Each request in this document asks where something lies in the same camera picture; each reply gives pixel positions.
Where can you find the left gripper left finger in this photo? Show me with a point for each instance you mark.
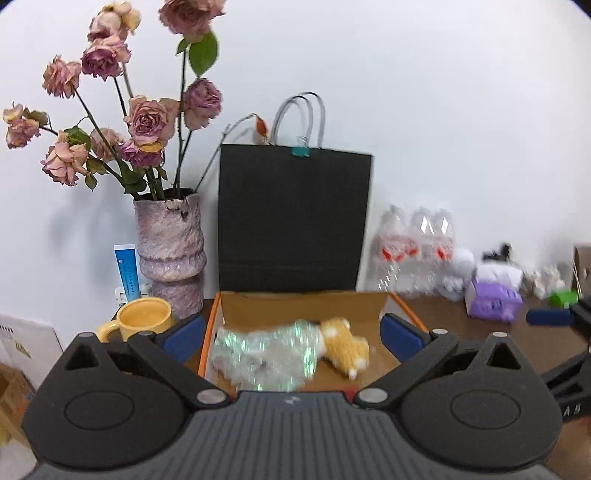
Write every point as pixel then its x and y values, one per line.
pixel 162 357

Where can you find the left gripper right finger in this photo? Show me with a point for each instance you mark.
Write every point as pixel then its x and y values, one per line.
pixel 421 355

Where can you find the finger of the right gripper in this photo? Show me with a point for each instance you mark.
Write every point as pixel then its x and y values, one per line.
pixel 551 317

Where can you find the green tissue pack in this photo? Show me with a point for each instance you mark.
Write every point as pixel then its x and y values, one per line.
pixel 563 298

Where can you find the white and yellow plush toy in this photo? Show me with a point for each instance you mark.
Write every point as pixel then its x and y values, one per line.
pixel 348 353

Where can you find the iridescent plastic wrap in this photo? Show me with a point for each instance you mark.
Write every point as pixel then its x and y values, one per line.
pixel 279 360

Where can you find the yellow ceramic mug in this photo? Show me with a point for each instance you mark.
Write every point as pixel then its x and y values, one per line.
pixel 143 314

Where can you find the brown cardboard stand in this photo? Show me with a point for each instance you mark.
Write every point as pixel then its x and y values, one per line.
pixel 582 269

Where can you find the purple tissue pack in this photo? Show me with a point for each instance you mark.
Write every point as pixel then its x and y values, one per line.
pixel 491 301

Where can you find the orange cardboard box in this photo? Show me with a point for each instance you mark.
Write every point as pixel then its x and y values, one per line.
pixel 247 312

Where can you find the small white robot figure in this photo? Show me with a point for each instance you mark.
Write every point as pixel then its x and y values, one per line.
pixel 457 274

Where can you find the middle clear water bottle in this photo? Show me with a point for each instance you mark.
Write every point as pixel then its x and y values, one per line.
pixel 421 252

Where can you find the clear water bottle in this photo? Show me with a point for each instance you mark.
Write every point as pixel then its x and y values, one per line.
pixel 389 250
pixel 421 252
pixel 444 246

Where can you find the left clear water bottle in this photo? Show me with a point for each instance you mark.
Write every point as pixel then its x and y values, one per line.
pixel 389 250

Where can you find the blue and white box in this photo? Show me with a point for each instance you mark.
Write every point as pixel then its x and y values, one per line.
pixel 125 256

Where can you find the purple ceramic vase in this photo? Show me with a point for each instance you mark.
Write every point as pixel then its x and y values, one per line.
pixel 171 250

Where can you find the right clear water bottle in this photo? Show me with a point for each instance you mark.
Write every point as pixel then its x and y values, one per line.
pixel 444 246

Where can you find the white calendar card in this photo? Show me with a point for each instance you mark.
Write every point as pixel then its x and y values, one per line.
pixel 31 347

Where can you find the cardboard box on floor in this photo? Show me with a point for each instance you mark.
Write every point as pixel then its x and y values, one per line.
pixel 15 396

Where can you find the black paper bag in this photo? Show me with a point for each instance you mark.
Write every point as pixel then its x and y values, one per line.
pixel 288 224

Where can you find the teal binder clip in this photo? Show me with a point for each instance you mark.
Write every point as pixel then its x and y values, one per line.
pixel 300 148

